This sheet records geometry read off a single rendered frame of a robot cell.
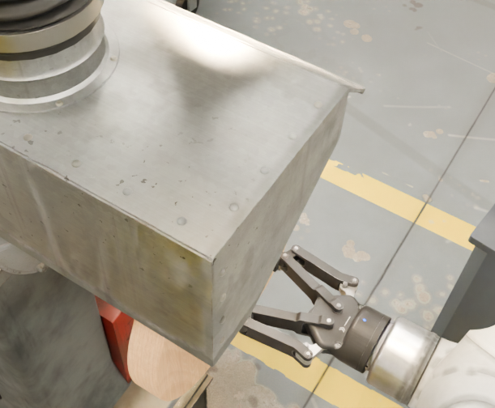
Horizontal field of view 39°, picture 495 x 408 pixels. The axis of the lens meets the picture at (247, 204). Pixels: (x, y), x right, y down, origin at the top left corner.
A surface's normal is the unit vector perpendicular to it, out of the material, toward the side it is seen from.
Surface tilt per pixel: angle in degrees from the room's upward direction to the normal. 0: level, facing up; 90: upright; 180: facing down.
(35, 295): 90
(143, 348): 65
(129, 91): 0
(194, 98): 0
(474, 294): 90
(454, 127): 0
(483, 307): 90
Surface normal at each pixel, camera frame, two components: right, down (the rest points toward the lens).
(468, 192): 0.04, -0.61
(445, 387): -0.64, -0.75
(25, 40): 0.22, 0.77
